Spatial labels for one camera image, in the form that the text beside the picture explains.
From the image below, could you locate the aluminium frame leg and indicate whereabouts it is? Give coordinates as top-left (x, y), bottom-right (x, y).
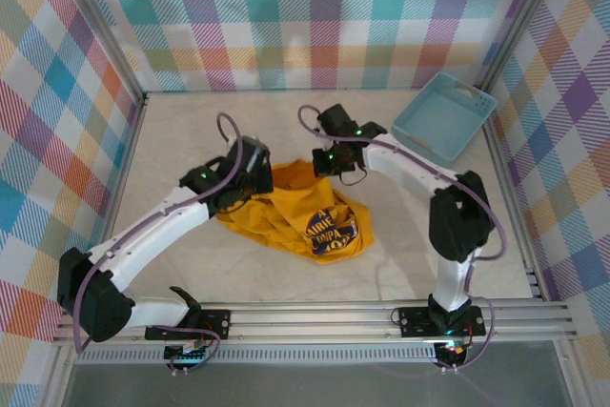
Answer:
top-left (41, 344), bottom-right (80, 407)
top-left (555, 337), bottom-right (590, 407)

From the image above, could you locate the light blue plastic basket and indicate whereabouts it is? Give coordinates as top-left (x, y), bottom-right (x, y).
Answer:
top-left (390, 71), bottom-right (499, 173)

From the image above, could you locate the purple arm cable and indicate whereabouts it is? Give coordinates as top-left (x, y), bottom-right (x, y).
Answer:
top-left (71, 112), bottom-right (244, 375)
top-left (297, 104), bottom-right (507, 373)

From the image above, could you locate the aluminium mounting rail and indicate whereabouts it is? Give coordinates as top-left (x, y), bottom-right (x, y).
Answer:
top-left (51, 300), bottom-right (580, 346)

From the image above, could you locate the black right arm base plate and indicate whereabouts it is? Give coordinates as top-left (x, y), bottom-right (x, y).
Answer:
top-left (397, 305), bottom-right (486, 337)

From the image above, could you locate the aluminium table side rail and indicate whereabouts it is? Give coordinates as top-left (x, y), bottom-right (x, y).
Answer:
top-left (474, 90), bottom-right (547, 303)
top-left (81, 92), bottom-right (150, 306)

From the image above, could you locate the aluminium frame post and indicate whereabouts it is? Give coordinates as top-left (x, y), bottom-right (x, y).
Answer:
top-left (45, 0), bottom-right (150, 111)
top-left (474, 0), bottom-right (573, 96)

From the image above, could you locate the yellow printed t-shirt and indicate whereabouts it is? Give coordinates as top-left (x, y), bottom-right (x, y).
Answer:
top-left (214, 158), bottom-right (376, 268)

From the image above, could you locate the grey slotted cable duct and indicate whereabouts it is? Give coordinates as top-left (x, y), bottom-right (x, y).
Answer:
top-left (75, 348), bottom-right (437, 364)

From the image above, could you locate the green controller circuit board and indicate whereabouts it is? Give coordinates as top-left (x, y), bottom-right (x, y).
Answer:
top-left (436, 340), bottom-right (466, 360)
top-left (164, 343), bottom-right (211, 363)

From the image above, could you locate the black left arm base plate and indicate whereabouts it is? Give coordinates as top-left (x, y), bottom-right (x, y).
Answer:
top-left (145, 309), bottom-right (232, 341)

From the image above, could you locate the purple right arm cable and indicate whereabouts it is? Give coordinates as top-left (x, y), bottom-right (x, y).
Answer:
top-left (297, 104), bottom-right (507, 373)

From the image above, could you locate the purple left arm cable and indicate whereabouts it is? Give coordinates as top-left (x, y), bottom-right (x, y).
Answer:
top-left (71, 112), bottom-right (244, 375)

